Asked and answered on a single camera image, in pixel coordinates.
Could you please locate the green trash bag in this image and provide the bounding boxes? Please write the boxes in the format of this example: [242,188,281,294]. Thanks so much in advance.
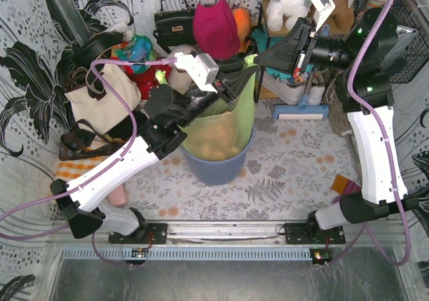
[154,54,259,163]

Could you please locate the blue floor mop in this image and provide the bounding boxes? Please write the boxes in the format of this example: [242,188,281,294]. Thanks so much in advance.
[273,24,331,121]

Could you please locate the blue trash bin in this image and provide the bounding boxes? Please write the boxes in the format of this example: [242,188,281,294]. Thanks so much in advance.
[180,131,254,186]

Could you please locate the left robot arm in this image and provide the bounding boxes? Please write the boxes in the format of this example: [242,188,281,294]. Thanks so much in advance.
[50,64,258,243]

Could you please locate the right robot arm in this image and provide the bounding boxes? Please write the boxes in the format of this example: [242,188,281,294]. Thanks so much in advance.
[255,8,418,245]

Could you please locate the magenta cloth bag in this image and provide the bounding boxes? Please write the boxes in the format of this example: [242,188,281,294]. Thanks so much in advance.
[193,0,240,60]

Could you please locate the colourful printed bag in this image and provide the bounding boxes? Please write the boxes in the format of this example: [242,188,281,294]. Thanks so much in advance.
[111,35,157,62]

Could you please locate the cream canvas tote bag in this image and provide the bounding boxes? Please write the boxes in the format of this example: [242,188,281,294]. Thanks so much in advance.
[66,64,141,134]

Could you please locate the brown patterned bag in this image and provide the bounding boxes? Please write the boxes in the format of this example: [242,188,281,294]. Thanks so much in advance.
[58,119,125,161]

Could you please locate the cream fluffy plush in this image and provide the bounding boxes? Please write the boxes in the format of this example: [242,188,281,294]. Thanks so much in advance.
[167,44,198,94]

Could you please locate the wooden shelf rack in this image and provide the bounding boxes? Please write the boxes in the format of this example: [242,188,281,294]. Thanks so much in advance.
[253,0,358,103]

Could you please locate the teal folded cloth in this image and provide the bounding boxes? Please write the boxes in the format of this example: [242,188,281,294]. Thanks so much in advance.
[252,29,292,82]

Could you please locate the brown teddy bear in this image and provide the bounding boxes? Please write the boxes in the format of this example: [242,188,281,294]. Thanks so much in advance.
[313,0,355,34]

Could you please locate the white sneakers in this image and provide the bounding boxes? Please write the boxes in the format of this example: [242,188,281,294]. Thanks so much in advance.
[262,74,325,105]

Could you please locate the orange plush toy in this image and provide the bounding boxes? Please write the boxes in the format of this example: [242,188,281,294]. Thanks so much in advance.
[232,7,251,53]

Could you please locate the white husky plush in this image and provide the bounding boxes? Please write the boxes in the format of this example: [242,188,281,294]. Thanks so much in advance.
[266,0,310,32]

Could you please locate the red cloth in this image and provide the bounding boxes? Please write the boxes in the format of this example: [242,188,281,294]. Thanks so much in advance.
[125,65,172,100]

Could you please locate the black leather handbag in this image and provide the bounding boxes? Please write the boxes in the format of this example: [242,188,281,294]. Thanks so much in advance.
[153,0,197,53]

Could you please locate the silver foil pouch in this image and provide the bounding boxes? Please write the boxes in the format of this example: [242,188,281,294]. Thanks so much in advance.
[384,25,418,62]

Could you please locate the black hat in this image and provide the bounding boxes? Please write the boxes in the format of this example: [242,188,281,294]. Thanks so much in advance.
[73,32,125,68]

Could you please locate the pink cylinder toy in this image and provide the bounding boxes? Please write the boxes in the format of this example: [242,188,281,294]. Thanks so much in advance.
[107,184,128,208]

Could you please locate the purple orange toy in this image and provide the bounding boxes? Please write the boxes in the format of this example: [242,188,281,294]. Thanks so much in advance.
[331,174,361,204]

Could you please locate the orange checkered cloth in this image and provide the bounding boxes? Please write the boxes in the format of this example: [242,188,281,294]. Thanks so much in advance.
[55,160,101,182]

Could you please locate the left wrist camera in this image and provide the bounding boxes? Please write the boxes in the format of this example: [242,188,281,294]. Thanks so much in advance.
[174,52,219,93]

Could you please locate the black wire basket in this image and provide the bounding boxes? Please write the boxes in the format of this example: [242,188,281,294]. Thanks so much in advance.
[355,0,429,85]

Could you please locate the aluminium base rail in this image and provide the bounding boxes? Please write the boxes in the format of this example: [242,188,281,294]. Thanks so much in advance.
[49,219,406,247]

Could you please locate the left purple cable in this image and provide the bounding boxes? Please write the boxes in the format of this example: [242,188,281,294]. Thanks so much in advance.
[0,58,177,267]

